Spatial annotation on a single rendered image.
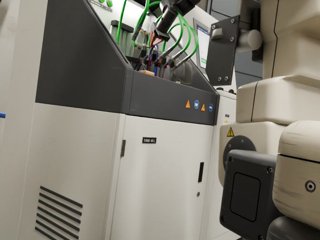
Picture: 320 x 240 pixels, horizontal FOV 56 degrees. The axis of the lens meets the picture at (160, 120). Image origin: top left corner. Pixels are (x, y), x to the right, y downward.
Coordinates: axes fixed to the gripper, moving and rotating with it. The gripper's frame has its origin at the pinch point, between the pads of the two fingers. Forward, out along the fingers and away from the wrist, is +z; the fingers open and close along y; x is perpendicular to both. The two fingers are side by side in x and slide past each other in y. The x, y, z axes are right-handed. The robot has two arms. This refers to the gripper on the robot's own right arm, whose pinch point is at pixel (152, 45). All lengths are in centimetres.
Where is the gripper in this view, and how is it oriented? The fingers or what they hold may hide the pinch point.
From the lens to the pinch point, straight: 148.6
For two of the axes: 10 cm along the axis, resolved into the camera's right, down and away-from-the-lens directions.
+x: -8.0, -0.9, -5.9
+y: -3.3, -7.5, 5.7
